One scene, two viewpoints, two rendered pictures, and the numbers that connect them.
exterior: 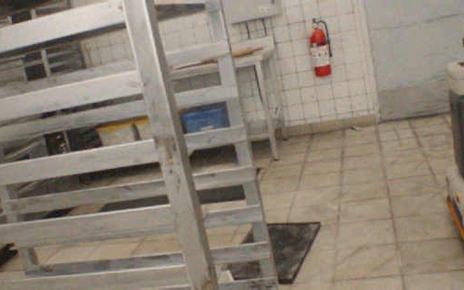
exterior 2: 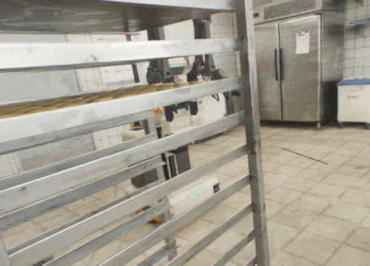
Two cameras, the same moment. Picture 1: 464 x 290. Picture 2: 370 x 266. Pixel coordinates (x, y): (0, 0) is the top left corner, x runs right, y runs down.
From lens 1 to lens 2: 90 cm
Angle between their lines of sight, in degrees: 59
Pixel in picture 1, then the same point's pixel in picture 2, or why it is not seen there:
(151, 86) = (256, 118)
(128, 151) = (235, 152)
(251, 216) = (165, 206)
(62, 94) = (214, 126)
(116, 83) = (234, 118)
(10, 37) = (194, 91)
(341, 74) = not seen: outside the picture
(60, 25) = (217, 87)
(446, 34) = not seen: hidden behind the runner
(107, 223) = (226, 193)
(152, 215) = (241, 182)
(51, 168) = (207, 168)
